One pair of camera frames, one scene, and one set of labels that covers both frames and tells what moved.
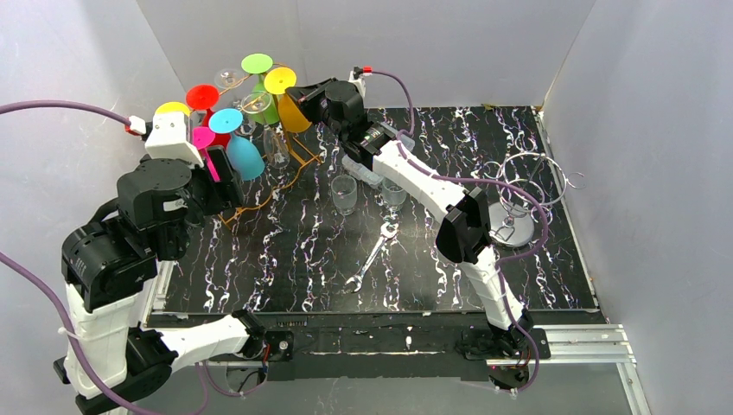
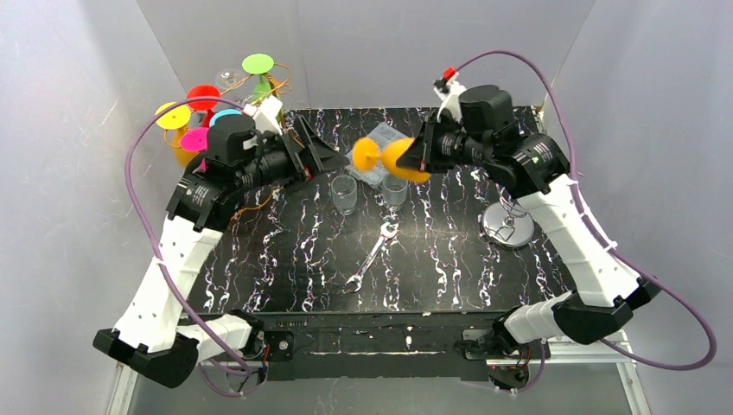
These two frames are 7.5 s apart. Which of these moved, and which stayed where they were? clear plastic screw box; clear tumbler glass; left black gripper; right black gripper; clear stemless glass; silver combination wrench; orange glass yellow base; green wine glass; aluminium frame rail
Moved: left black gripper; right black gripper; orange glass yellow base
Stayed: clear plastic screw box; clear tumbler glass; green wine glass; silver combination wrench; clear stemless glass; aluminium frame rail
